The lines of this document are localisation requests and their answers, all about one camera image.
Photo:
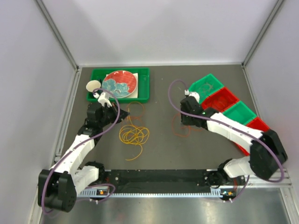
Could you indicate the cream paper cup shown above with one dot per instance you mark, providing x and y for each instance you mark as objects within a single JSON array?
[{"x": 92, "y": 85}]

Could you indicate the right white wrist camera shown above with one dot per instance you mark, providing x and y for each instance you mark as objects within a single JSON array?
[{"x": 192, "y": 94}]

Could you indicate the green bin far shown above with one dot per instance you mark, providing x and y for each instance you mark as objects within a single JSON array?
[{"x": 206, "y": 86}]

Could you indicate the red bin near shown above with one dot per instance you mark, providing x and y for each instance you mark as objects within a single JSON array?
[{"x": 256, "y": 123}]

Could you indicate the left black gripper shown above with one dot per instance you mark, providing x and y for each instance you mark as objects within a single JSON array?
[{"x": 113, "y": 108}]

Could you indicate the red blue floral plate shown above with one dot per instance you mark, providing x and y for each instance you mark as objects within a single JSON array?
[{"x": 119, "y": 84}]

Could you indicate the red bin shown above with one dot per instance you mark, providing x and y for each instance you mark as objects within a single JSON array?
[
  {"x": 221, "y": 100},
  {"x": 256, "y": 123}
]

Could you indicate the green plastic tray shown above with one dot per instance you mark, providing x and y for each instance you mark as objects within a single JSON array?
[{"x": 127, "y": 84}]

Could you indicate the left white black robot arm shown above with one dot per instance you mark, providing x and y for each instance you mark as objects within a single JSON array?
[{"x": 59, "y": 186}]

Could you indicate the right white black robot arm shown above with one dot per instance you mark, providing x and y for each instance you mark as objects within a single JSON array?
[{"x": 266, "y": 153}]

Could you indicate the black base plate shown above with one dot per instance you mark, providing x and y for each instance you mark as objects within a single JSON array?
[{"x": 166, "y": 181}]

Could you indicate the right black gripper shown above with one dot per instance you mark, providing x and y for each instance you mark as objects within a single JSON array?
[{"x": 184, "y": 121}]

